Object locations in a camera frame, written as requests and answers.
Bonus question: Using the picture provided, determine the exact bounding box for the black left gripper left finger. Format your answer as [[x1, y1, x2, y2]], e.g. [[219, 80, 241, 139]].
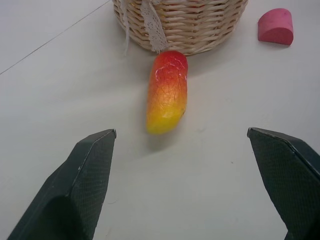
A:
[[6, 128, 118, 240]]

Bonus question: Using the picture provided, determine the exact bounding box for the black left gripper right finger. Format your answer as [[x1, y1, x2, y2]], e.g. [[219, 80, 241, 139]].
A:
[[246, 127, 320, 240]]

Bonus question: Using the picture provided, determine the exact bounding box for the pink half-cylinder foam block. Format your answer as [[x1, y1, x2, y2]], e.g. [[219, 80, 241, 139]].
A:
[[256, 8, 295, 47]]

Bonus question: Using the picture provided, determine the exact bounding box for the wicker basket with lace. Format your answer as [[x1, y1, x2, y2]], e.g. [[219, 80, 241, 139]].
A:
[[111, 0, 249, 57]]

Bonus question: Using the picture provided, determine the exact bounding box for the red yellow toy mango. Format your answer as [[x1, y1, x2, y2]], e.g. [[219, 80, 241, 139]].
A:
[[145, 50, 189, 136]]

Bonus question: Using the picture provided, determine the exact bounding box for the white lace ribbon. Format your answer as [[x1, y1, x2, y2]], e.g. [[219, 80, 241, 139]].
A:
[[119, 0, 170, 59]]

